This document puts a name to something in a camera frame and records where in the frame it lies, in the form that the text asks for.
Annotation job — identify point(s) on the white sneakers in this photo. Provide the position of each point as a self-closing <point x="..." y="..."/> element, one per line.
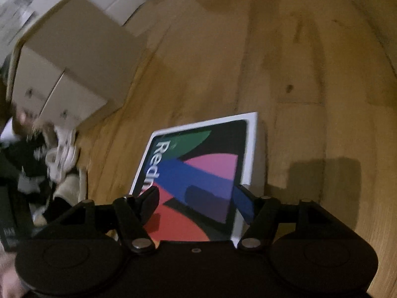
<point x="63" y="158"/>

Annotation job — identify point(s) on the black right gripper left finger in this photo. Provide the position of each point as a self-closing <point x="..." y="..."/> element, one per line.
<point x="132" y="214"/>

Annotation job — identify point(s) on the Redmi Pad box lid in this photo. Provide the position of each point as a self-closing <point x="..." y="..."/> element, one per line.
<point x="196" y="168"/>

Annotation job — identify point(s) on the brown cardboard box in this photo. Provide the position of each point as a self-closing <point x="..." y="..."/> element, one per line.
<point x="74" y="66"/>

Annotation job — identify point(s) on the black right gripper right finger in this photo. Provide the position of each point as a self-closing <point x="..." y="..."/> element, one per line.
<point x="261" y="214"/>

